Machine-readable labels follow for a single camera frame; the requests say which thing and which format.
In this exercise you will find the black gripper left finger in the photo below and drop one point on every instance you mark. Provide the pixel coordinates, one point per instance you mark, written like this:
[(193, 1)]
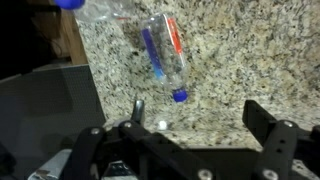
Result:
[(160, 156)]

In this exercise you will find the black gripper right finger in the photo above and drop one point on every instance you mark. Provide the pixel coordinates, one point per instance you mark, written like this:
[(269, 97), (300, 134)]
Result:
[(280, 146)]

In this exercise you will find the clear plastic water bottle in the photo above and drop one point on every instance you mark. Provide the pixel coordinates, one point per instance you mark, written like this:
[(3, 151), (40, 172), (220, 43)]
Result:
[(96, 8), (163, 56)]

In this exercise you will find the dark perforated board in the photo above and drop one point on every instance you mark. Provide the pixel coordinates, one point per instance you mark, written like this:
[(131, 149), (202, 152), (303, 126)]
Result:
[(50, 106)]

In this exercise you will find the wooden counter cabinet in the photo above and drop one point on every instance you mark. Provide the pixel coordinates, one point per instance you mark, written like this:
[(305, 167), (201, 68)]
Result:
[(75, 43)]

